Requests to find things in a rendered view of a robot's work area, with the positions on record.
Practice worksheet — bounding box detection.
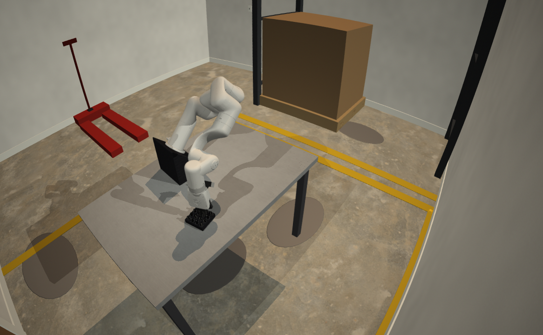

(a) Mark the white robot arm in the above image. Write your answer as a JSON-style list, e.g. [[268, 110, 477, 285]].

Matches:
[[165, 76, 244, 194]]

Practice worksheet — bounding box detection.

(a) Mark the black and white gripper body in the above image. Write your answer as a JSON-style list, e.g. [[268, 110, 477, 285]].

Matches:
[[187, 187, 211, 209]]

